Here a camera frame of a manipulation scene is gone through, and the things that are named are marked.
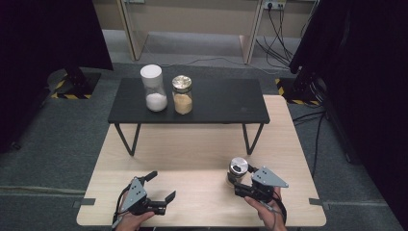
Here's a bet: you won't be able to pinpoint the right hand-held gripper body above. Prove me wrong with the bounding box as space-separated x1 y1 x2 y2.
234 166 290 204

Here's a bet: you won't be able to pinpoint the right hand-held gripper cable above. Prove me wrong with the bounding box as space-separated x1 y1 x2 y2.
261 192 289 225

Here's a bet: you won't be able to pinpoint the black stand with striped tape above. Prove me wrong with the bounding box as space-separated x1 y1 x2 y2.
274 65 326 107
47 65 102 100

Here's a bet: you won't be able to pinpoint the beige desk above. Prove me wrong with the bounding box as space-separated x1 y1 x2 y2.
90 0 321 65

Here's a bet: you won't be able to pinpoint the bundle of black cables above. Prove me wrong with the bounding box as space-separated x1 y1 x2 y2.
255 6 294 70

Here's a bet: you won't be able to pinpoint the black shelf with metal legs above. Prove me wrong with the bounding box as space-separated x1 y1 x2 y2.
107 77 271 157

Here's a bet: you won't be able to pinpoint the black curtain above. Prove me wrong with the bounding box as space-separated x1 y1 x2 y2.
288 0 408 230
0 0 114 153

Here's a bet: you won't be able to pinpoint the thin white cable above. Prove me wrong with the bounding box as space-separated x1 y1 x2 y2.
157 57 290 75

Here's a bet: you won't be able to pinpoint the left hand-held gripper cable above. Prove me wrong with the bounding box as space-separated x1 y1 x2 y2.
111 186 132 229

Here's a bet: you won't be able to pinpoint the person's right hand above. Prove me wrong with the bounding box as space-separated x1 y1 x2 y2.
243 187 288 231

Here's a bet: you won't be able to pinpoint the black floor cables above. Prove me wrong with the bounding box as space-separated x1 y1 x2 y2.
292 109 326 177

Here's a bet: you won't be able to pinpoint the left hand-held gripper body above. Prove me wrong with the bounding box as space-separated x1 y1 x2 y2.
120 177 167 216

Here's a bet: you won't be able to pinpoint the hand-held gripper cable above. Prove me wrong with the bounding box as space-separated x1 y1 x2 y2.
261 192 289 225
111 186 132 229

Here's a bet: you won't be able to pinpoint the white-lidded jar of white powder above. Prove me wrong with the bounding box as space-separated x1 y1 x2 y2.
140 64 168 113

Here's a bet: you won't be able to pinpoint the gold-lidded jar of tan powder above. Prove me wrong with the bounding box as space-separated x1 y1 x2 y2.
171 74 194 116

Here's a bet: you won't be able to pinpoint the white power socket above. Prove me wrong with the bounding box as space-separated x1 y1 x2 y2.
263 0 287 10

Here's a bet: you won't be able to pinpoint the silver-lidded shaker jar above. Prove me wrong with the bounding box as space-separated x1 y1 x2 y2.
226 157 250 188

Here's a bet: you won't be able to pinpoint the grey tape piece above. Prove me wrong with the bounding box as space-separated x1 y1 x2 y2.
72 197 96 208
308 197 331 208

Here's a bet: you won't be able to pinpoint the person's left hand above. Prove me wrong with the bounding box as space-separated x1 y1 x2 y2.
115 209 156 231

